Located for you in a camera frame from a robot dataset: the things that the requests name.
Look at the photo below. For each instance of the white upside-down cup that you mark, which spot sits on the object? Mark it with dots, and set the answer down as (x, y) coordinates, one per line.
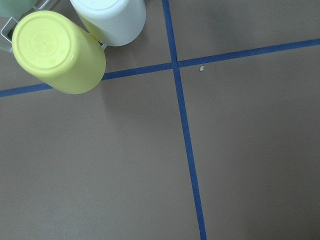
(112, 22)

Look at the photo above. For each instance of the yellow upside-down cup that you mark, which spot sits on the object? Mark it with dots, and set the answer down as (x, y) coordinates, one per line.
(58, 52)

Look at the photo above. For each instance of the green upside-down cup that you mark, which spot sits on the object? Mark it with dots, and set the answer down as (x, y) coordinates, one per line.
(14, 8)

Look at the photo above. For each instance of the white wire cup rack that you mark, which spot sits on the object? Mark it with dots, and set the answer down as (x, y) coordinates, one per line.
(7, 29)

